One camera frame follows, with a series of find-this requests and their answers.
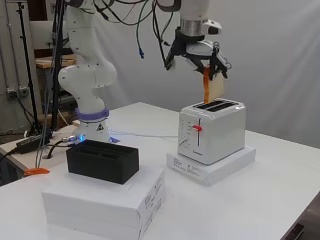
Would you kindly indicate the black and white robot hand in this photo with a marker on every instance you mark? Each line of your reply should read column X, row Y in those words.
column 196, row 50

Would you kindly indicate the slice of toast bread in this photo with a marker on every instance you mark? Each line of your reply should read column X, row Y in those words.
column 216, row 88

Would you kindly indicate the white seven-joint robot arm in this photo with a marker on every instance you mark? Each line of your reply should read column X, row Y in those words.
column 88, row 76

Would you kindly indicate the white hanging sheet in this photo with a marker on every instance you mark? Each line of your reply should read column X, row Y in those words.
column 273, row 50

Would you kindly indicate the red toaster lever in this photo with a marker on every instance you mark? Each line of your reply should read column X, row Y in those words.
column 197, row 127

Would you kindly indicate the white steel two-slot toaster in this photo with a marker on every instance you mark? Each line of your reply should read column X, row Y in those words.
column 216, row 133

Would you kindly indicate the white flat box stand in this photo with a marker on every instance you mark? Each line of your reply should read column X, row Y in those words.
column 100, row 206
column 206, row 173

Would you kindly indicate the black power strip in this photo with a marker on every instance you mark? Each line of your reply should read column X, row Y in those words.
column 31, row 143

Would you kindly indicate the black camera stand pole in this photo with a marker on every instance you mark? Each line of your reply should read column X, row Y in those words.
column 25, row 66

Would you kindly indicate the grey wall outlet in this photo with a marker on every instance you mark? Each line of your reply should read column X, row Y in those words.
column 18, row 91

